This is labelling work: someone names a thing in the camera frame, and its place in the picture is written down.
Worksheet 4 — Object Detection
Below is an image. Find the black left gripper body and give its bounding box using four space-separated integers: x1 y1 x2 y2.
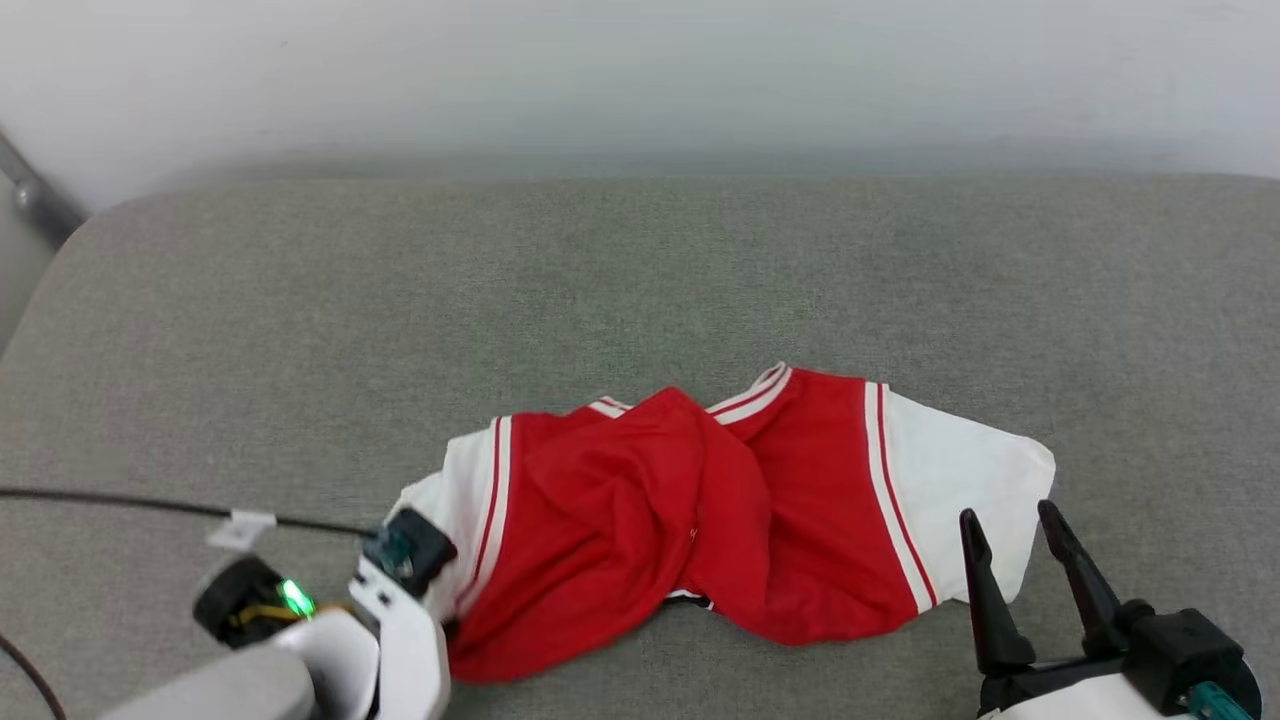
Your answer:
193 555 322 650

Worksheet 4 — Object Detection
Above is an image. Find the grey metal pole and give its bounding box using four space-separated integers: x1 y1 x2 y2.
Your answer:
0 130 90 250

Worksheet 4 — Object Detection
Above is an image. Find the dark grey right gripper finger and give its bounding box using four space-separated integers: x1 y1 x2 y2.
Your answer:
959 508 1037 677
1037 500 1123 657

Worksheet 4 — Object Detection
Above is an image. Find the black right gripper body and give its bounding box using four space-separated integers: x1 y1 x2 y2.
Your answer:
975 600 1152 717

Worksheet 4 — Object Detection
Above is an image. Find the black left camera cable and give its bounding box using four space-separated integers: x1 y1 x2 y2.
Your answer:
0 487 414 720

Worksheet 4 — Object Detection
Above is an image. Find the white cable label tag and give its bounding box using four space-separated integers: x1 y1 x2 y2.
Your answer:
206 509 279 554

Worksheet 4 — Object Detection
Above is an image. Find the red and white shirt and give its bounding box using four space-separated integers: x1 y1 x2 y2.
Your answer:
385 362 1057 685

